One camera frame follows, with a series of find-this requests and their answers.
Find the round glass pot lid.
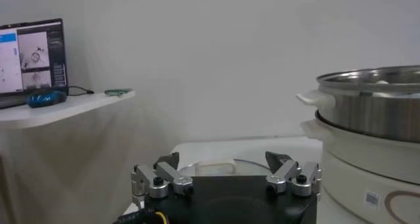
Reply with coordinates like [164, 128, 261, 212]
[178, 158, 273, 177]

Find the black laptop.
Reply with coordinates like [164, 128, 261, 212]
[0, 18, 69, 110]

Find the white electric cooker base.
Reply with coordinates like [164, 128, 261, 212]
[300, 118, 420, 224]

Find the blue computer mouse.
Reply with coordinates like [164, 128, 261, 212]
[26, 90, 68, 108]

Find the perforated steel steamer basket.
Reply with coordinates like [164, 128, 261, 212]
[297, 65, 420, 144]

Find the white side table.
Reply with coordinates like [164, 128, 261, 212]
[0, 90, 136, 224]

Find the black laptop cable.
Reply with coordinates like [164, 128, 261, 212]
[67, 85, 95, 97]

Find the green handled scraper tool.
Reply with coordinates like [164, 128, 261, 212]
[104, 88, 134, 97]

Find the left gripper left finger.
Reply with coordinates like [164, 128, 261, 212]
[131, 152, 194, 210]

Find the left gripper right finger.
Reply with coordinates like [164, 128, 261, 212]
[264, 151, 323, 197]

